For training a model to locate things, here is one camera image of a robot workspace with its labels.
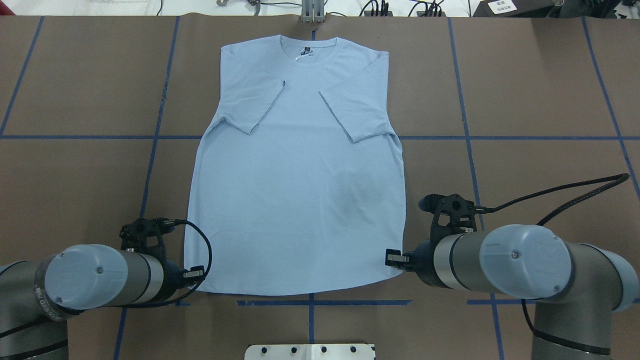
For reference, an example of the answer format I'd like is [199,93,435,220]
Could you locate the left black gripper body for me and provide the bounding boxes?
[158,260,188,296]

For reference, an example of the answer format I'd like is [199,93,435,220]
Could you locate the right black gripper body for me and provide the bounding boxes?
[403,240,441,287]

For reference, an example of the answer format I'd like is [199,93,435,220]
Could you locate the light blue t-shirt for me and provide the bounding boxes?
[183,35,407,297]

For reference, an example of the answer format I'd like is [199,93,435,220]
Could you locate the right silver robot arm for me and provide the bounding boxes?
[385,224,639,360]

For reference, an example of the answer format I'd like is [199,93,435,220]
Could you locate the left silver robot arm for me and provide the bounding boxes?
[0,244,207,360]

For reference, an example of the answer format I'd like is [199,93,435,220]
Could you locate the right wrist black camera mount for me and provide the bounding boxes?
[418,193,489,242]

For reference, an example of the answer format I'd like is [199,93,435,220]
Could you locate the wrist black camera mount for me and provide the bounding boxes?
[119,218,177,262]
[418,193,489,242]

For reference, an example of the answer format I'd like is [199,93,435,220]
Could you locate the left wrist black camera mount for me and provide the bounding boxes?
[119,218,177,262]

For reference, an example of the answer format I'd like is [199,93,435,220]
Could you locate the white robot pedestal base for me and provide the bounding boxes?
[244,343,377,360]

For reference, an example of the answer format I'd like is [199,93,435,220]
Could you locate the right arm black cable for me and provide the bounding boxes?
[480,173,631,351]

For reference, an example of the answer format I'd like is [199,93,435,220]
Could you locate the aluminium frame post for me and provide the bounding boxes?
[301,0,326,23]

